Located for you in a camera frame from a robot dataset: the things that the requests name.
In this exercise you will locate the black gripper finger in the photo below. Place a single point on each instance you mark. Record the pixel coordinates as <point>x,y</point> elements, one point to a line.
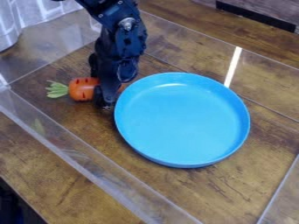
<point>105,98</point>
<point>95,63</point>

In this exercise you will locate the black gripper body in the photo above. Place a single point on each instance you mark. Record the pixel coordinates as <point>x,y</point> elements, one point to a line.
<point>119,69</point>

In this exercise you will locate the orange toy carrot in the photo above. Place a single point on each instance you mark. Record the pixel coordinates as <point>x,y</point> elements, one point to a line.
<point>81,89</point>

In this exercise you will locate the blue round tray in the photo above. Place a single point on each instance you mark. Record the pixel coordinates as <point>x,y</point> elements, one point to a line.
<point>182,119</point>

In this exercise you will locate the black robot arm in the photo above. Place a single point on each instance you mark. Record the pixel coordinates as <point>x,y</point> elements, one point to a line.
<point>119,46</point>

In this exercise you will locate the white patterned curtain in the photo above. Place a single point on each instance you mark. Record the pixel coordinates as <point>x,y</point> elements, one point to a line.
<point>23,13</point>

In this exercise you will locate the clear acrylic barrier strip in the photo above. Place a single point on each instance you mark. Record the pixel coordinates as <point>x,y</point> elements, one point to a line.
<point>132,192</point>

